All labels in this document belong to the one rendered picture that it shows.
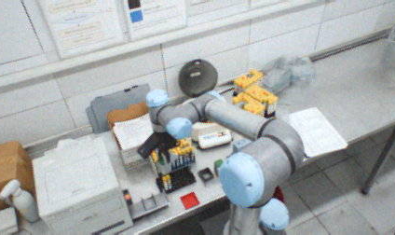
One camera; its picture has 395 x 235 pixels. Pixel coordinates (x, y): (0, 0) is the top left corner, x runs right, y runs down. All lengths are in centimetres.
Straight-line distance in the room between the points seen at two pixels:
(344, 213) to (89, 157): 188
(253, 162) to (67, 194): 75
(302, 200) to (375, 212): 51
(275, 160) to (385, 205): 209
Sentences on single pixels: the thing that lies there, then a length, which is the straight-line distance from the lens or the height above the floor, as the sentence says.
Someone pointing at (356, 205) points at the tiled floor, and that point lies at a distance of 273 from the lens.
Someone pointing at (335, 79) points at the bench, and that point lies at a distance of 223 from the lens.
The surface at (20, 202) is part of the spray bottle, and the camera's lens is 155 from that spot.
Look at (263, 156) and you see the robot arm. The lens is 76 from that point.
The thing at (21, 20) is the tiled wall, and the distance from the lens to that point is 153.
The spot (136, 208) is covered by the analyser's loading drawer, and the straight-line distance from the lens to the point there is 149.
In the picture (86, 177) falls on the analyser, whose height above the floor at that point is 117.
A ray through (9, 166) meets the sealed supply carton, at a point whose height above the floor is 106.
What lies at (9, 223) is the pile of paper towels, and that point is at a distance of 166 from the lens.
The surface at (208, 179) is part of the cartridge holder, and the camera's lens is 155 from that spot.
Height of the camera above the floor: 217
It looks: 45 degrees down
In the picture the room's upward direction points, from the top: 3 degrees counter-clockwise
